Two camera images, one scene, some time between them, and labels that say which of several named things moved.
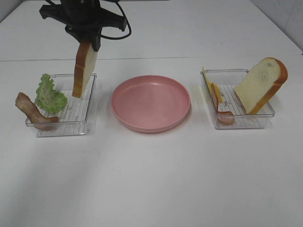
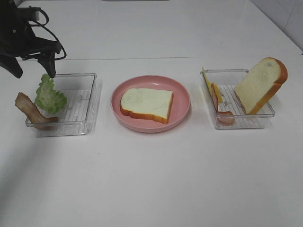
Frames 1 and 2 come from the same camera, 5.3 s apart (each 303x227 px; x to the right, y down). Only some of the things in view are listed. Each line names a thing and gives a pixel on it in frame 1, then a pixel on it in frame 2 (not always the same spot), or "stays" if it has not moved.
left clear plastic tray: (73, 120) stays
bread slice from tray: (85, 65) to (154, 104)
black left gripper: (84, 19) to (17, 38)
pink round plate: (150, 103) stays
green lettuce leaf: (48, 99) stays
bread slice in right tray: (260, 83) stays
